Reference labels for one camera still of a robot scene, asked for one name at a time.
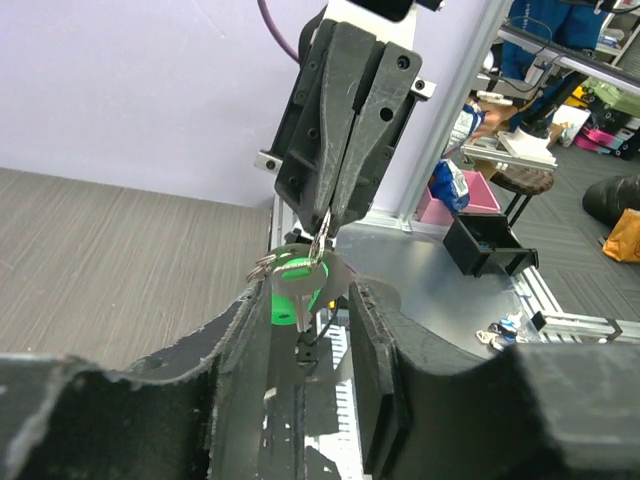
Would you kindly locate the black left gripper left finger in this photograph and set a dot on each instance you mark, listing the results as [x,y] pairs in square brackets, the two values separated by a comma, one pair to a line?
[193,410]

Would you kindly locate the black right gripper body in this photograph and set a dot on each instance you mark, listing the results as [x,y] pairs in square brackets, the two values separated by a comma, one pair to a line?
[296,143]

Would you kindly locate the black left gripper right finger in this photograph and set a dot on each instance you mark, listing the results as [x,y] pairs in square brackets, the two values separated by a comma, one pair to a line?
[428,409]

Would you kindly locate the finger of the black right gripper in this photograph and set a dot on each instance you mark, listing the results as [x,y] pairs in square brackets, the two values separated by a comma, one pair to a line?
[350,59]
[375,134]

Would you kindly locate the pink box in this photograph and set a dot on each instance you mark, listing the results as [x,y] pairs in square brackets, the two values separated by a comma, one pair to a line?
[438,204]

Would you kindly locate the black open box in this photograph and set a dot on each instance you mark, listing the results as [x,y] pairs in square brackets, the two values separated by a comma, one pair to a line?
[483,244]

